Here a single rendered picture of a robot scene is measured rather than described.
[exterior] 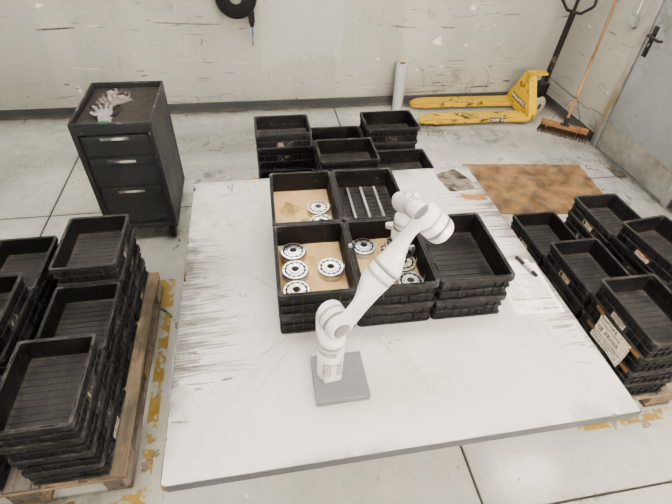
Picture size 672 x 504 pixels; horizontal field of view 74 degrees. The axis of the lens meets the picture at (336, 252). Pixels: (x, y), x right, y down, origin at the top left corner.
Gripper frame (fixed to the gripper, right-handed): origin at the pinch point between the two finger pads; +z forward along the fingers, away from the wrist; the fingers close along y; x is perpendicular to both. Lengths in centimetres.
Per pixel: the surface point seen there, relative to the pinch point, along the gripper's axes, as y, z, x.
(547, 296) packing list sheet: 67, 15, -12
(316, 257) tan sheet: -31.4, 2.5, 8.9
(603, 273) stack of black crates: 133, 47, 27
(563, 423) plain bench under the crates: 44, 15, -67
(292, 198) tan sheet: -38, 3, 52
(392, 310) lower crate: -5.3, 5.4, -20.1
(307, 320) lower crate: -37.9, 8.3, -19.2
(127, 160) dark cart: -133, 21, 123
